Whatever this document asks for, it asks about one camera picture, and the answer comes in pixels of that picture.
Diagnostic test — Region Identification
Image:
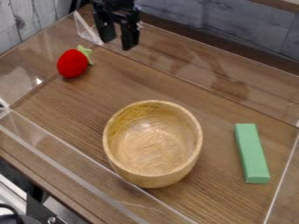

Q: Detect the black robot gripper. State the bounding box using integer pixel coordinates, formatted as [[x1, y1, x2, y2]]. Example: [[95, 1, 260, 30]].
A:
[[91, 0, 140, 51]]

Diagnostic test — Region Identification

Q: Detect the red plush strawberry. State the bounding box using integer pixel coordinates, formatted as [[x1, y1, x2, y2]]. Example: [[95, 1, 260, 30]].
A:
[[55, 45, 93, 79]]

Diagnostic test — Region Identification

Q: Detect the green rectangular block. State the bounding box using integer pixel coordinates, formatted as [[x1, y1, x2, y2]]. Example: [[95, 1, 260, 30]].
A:
[[234, 123, 270, 184]]

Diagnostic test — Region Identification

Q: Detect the wooden bowl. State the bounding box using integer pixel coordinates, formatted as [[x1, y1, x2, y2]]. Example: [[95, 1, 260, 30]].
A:
[[102, 100, 202, 188]]

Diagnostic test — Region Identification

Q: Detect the clear acrylic corner bracket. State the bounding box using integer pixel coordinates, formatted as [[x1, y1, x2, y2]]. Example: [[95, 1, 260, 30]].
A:
[[73, 10, 103, 46]]

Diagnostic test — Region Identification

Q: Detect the clear acrylic front wall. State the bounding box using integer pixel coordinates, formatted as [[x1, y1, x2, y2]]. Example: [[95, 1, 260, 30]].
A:
[[0, 108, 196, 224]]

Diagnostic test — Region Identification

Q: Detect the black metal mount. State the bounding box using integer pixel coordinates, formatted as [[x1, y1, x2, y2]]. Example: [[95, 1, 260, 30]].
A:
[[25, 195, 59, 224]]

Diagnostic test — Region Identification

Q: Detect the black cable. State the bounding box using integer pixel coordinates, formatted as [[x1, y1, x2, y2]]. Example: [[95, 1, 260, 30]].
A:
[[0, 203, 23, 224]]

